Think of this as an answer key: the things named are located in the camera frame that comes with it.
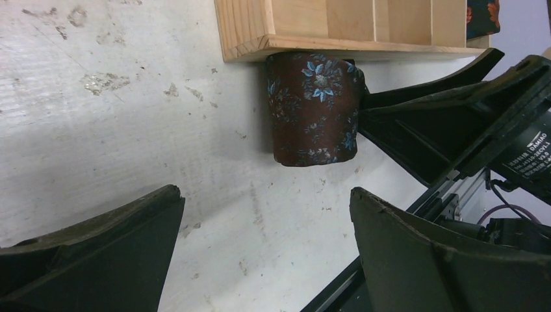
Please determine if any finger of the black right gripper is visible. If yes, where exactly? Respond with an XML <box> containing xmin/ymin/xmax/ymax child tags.
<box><xmin>361</xmin><ymin>47</ymin><xmax>505</xmax><ymax>110</ymax></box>
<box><xmin>358</xmin><ymin>55</ymin><xmax>550</xmax><ymax>187</ymax></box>

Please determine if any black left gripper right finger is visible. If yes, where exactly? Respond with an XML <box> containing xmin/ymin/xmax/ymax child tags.
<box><xmin>350</xmin><ymin>187</ymin><xmax>550</xmax><ymax>311</ymax></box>

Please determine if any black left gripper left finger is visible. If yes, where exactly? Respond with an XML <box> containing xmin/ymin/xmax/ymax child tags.
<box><xmin>1</xmin><ymin>185</ymin><xmax>185</xmax><ymax>311</ymax></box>

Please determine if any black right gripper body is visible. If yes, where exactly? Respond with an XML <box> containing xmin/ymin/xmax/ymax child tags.
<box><xmin>490</xmin><ymin>111</ymin><xmax>550</xmax><ymax>204</ymax></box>

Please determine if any brown blue floral tie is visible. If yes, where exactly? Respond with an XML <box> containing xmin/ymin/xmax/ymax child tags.
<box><xmin>265</xmin><ymin>52</ymin><xmax>367</xmax><ymax>167</ymax></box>

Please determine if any wooden compartment organizer box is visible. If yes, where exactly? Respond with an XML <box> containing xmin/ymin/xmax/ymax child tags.
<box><xmin>214</xmin><ymin>0</ymin><xmax>490</xmax><ymax>62</ymax></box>

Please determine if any black orange floral rolled tie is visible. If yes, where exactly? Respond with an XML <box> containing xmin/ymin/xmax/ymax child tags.
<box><xmin>466</xmin><ymin>0</ymin><xmax>500</xmax><ymax>40</ymax></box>

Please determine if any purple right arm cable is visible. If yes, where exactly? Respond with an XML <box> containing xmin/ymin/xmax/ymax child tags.
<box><xmin>475</xmin><ymin>203</ymin><xmax>541</xmax><ymax>226</ymax></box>

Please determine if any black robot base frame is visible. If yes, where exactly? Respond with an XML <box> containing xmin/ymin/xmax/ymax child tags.
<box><xmin>303</xmin><ymin>171</ymin><xmax>487</xmax><ymax>311</ymax></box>

